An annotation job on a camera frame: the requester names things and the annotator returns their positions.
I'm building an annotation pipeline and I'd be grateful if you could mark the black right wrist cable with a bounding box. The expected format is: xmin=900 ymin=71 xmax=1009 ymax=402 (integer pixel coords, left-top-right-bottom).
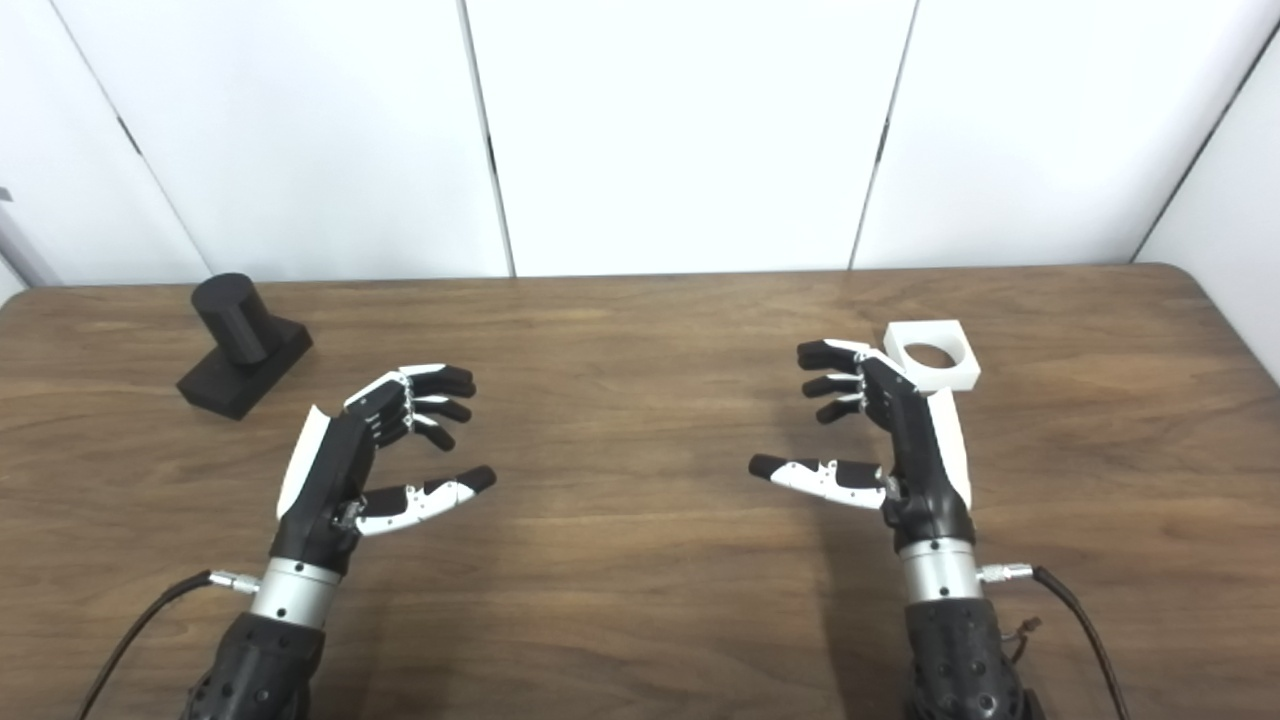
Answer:
xmin=978 ymin=562 xmax=1131 ymax=720

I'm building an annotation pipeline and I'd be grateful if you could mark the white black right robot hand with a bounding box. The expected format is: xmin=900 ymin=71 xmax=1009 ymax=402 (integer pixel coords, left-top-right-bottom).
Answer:
xmin=748 ymin=338 xmax=976 ymax=553

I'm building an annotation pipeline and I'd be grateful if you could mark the white square piece with hole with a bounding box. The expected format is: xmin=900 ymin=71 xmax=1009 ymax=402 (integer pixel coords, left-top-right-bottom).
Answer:
xmin=883 ymin=319 xmax=982 ymax=393

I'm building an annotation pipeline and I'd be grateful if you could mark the thin brown right arm wire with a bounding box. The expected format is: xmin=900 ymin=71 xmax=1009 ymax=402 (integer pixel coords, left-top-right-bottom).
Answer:
xmin=1005 ymin=617 xmax=1043 ymax=666

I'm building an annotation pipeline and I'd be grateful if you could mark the black peg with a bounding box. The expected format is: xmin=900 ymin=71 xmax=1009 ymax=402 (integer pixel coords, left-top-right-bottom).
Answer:
xmin=176 ymin=272 xmax=314 ymax=421

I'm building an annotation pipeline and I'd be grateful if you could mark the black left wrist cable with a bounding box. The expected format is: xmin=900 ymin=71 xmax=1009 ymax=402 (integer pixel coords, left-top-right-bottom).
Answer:
xmin=75 ymin=568 xmax=263 ymax=720

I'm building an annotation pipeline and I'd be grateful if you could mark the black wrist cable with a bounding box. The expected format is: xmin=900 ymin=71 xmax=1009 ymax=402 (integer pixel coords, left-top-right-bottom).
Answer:
xmin=75 ymin=568 xmax=263 ymax=720
xmin=978 ymin=562 xmax=1131 ymax=720

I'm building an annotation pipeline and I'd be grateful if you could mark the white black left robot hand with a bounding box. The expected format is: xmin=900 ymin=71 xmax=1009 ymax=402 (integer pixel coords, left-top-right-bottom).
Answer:
xmin=270 ymin=363 xmax=498 ymax=578

